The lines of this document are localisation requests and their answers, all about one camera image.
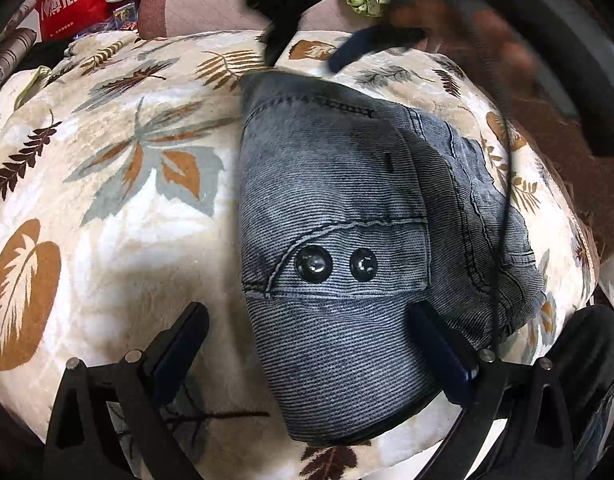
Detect pink brown headboard cushion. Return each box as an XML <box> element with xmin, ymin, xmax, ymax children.
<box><xmin>138</xmin><ymin>0</ymin><xmax>372</xmax><ymax>39</ymax></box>

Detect striped rolled bedding lower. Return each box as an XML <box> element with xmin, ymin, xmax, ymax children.
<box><xmin>0</xmin><ymin>27</ymin><xmax>37</xmax><ymax>88</ymax></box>

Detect blue denim jeans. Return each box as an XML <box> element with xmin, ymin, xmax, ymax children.
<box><xmin>240</xmin><ymin>72</ymin><xmax>543</xmax><ymax>445</ymax></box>

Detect leaf pattern beige blanket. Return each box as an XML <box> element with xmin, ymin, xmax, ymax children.
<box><xmin>0</xmin><ymin>29</ymin><xmax>601</xmax><ymax>480</ymax></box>

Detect striped rolled bedding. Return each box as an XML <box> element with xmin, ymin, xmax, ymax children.
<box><xmin>0</xmin><ymin>0</ymin><xmax>39</xmax><ymax>43</ymax></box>
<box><xmin>0</xmin><ymin>27</ymin><xmax>37</xmax><ymax>88</ymax></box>

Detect striped rolled bedding upper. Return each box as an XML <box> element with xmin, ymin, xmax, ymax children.
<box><xmin>0</xmin><ymin>0</ymin><xmax>39</xmax><ymax>43</ymax></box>

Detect person right hand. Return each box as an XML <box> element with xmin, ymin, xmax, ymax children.
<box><xmin>389</xmin><ymin>0</ymin><xmax>539</xmax><ymax>96</ymax></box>

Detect white floral thin quilt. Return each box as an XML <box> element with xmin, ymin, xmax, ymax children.
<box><xmin>0</xmin><ymin>66</ymin><xmax>52</xmax><ymax>132</ymax></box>

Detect colourful small packet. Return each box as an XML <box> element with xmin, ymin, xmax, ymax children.
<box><xmin>87</xmin><ymin>2</ymin><xmax>138</xmax><ymax>34</ymax></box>

